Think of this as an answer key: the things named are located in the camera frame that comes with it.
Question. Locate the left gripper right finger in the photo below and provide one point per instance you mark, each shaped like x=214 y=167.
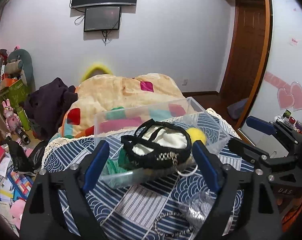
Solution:
x=258 y=218

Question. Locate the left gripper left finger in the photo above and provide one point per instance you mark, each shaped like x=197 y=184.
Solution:
x=43 y=217

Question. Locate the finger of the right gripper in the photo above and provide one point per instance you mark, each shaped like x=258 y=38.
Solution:
x=247 y=152
x=277 y=129

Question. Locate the yellow felt ball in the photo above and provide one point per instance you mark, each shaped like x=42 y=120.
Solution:
x=196 y=134

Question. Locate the black trimmed white pouch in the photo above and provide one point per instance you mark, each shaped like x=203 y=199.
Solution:
x=157 y=145

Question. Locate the green knitted cloth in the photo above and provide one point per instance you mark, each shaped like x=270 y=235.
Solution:
x=121 y=165

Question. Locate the clear plastic bag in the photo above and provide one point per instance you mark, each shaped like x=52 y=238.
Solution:
x=197 y=208

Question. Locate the blue white patterned cover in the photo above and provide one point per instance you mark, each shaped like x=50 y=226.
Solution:
x=129 y=212

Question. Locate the brown wooden door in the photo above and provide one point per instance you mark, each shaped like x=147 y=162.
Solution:
x=247 y=55

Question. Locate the pink bunny figurine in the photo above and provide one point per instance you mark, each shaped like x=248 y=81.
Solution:
x=12 y=120

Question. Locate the dark purple garment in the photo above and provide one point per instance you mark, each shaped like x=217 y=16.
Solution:
x=47 y=106

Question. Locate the green cardboard box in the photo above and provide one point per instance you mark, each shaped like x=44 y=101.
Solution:
x=16 y=93

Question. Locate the beige patchwork plush blanket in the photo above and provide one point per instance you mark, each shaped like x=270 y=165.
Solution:
x=103 y=93

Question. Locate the green dinosaur plush toy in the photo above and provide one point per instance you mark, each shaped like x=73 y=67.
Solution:
x=20 y=62

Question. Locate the yellow plush headband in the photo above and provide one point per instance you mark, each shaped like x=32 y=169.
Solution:
x=96 y=69

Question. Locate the pink heart wall decoration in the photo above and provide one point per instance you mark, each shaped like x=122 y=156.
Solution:
x=290 y=97

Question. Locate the small wall monitor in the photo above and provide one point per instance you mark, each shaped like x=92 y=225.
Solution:
x=102 y=18

